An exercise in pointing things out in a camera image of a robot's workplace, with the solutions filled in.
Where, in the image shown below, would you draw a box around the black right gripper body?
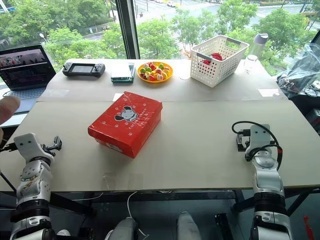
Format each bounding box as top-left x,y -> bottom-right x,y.
242,134 -> 252,152

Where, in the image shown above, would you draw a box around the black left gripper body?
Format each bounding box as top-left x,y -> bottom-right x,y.
39,142 -> 57,158

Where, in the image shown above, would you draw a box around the red gift box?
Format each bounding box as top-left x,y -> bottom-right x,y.
87,91 -> 163,159

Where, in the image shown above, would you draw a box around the bystander bare hand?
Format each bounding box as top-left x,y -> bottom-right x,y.
0,95 -> 21,141

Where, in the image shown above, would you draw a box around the black storage box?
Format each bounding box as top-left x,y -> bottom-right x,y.
304,107 -> 320,137

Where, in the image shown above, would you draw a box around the black handheld game console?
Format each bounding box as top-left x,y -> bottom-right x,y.
62,62 -> 106,77

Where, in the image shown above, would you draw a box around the grey open laptop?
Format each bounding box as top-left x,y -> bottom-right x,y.
0,44 -> 57,114

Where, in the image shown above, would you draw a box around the clear drinking glass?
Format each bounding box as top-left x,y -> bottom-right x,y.
243,54 -> 259,75

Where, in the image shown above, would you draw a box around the white perforated plastic basket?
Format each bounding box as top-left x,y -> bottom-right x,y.
190,34 -> 251,89

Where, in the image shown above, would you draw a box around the clear plastic bag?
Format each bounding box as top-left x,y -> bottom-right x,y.
275,43 -> 320,99

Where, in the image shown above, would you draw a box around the red item in basket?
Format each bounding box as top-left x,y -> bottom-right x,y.
201,52 -> 224,65

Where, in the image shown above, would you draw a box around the white and teal flat box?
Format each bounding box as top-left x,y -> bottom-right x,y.
110,62 -> 136,84

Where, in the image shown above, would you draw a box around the grey rounded robot knee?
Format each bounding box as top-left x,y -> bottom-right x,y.
176,211 -> 203,240
104,216 -> 139,240

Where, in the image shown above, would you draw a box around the yellow plate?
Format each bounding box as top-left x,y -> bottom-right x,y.
136,61 -> 174,84

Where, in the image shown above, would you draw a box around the clear bottle with purple lid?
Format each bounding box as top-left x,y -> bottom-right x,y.
249,32 -> 269,59

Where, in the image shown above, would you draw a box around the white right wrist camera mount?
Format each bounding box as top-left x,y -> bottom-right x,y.
249,123 -> 276,151

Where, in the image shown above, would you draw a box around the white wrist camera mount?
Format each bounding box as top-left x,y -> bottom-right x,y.
13,132 -> 56,159
249,123 -> 276,151

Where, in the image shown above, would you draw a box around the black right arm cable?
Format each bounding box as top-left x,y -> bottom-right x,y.
231,120 -> 284,174

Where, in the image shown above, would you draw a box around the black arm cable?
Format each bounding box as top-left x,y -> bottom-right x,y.
0,142 -> 17,154
231,120 -> 284,174

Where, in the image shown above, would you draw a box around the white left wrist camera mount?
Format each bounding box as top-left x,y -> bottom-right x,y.
13,132 -> 56,159

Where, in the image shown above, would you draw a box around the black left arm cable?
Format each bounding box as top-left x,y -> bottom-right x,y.
0,142 -> 17,154

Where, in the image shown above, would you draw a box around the black table frame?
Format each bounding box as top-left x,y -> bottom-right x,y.
0,187 -> 320,226

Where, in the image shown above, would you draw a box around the black metal bracket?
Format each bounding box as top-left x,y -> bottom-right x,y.
213,212 -> 235,240

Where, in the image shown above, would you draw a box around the white loose cable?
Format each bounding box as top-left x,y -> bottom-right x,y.
126,190 -> 149,238

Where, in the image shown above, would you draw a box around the red strap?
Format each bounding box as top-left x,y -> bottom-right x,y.
303,215 -> 316,240

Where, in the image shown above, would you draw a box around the black window frame post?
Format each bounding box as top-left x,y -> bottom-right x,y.
115,0 -> 141,60

